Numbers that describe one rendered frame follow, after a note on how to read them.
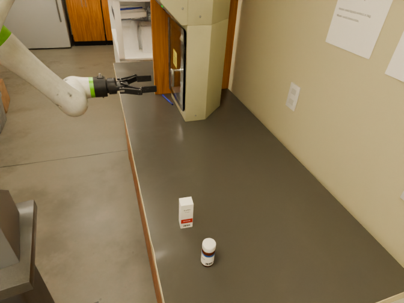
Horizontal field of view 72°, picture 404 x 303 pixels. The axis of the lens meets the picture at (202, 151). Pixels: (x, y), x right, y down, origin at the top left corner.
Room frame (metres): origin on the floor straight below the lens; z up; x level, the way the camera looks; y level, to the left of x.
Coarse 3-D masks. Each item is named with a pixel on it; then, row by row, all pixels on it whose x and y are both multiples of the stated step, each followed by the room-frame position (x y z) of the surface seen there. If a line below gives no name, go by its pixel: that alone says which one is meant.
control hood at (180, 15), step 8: (160, 0) 1.23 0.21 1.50; (168, 0) 1.24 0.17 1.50; (176, 0) 1.25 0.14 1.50; (184, 0) 1.26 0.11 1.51; (168, 8) 1.24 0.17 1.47; (176, 8) 1.25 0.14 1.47; (184, 8) 1.26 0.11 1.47; (176, 16) 1.25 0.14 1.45; (184, 16) 1.26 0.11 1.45; (184, 24) 1.26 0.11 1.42
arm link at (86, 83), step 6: (66, 78) 1.13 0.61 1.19; (72, 78) 1.13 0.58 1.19; (78, 78) 1.15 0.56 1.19; (84, 78) 1.16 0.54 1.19; (90, 78) 1.16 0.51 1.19; (72, 84) 1.09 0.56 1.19; (78, 84) 1.10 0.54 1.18; (84, 84) 1.13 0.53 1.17; (90, 84) 1.14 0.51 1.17; (84, 90) 1.10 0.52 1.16; (90, 90) 1.13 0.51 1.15; (90, 96) 1.13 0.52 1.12
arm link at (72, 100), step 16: (0, 48) 0.89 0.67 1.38; (16, 48) 0.93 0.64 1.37; (16, 64) 0.91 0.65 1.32; (32, 64) 0.94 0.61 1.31; (32, 80) 0.93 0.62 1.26; (48, 80) 0.96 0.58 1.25; (48, 96) 0.95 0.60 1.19; (64, 96) 0.97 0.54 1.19; (80, 96) 1.01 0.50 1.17; (64, 112) 0.98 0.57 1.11; (80, 112) 0.99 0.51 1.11
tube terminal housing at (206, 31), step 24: (192, 0) 1.28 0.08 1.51; (216, 0) 1.34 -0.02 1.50; (192, 24) 1.28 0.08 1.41; (216, 24) 1.36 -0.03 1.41; (192, 48) 1.28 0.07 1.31; (216, 48) 1.38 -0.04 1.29; (192, 72) 1.28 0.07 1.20; (216, 72) 1.40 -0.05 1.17; (192, 96) 1.28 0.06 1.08; (216, 96) 1.43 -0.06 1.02; (192, 120) 1.28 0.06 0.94
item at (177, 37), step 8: (176, 24) 1.40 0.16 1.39; (176, 32) 1.40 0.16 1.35; (184, 32) 1.27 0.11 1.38; (176, 40) 1.40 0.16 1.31; (184, 40) 1.27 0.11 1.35; (176, 48) 1.40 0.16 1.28; (184, 48) 1.27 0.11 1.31; (184, 56) 1.27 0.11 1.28; (184, 64) 1.27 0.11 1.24; (176, 72) 1.40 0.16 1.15; (184, 72) 1.27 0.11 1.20; (176, 80) 1.40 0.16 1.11; (184, 80) 1.27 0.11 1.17; (176, 88) 1.40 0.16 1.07; (184, 88) 1.27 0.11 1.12; (176, 96) 1.40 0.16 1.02; (184, 96) 1.27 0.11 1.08; (184, 104) 1.28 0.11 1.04
